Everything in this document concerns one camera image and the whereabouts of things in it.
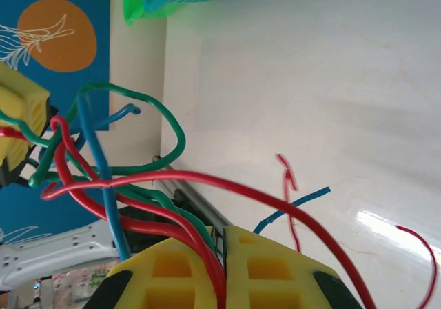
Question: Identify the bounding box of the red cable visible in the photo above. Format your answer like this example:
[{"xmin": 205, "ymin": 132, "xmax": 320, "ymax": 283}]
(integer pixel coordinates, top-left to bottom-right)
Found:
[
  {"xmin": 0, "ymin": 115, "xmax": 229, "ymax": 301},
  {"xmin": 40, "ymin": 170, "xmax": 377, "ymax": 309},
  {"xmin": 395, "ymin": 224, "xmax": 439, "ymax": 309},
  {"xmin": 275, "ymin": 152, "xmax": 302, "ymax": 254}
]

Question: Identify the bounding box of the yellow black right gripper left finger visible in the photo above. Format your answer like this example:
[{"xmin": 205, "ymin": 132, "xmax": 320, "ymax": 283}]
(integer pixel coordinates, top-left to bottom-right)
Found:
[{"xmin": 82, "ymin": 225, "xmax": 227, "ymax": 309}]

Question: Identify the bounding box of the blue cable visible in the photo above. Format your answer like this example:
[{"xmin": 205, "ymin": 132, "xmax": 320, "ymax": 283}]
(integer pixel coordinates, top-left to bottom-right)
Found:
[
  {"xmin": 37, "ymin": 103, "xmax": 143, "ymax": 152},
  {"xmin": 75, "ymin": 91, "xmax": 134, "ymax": 262},
  {"xmin": 252, "ymin": 186, "xmax": 333, "ymax": 235}
]

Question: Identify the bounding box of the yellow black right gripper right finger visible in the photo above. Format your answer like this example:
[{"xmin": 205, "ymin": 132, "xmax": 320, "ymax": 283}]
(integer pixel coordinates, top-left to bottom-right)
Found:
[{"xmin": 223, "ymin": 225, "xmax": 367, "ymax": 309}]

